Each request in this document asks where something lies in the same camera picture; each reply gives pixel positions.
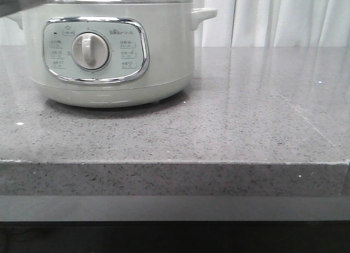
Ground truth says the pale green electric cooking pot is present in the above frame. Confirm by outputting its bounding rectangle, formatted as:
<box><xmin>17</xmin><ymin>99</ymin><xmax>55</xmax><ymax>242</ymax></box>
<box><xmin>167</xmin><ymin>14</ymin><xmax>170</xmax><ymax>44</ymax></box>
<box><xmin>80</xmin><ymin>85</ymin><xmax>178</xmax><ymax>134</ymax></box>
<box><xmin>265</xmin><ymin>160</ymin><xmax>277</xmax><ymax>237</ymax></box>
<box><xmin>10</xmin><ymin>0</ymin><xmax>217</xmax><ymax>108</ymax></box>

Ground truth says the white curtain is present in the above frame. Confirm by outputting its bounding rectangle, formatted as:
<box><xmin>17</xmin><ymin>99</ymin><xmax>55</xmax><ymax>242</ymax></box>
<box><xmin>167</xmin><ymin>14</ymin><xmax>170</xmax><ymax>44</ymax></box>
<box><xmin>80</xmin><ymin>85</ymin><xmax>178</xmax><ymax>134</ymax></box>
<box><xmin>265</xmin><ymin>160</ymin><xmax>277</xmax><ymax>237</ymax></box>
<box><xmin>0</xmin><ymin>0</ymin><xmax>350</xmax><ymax>48</ymax></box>

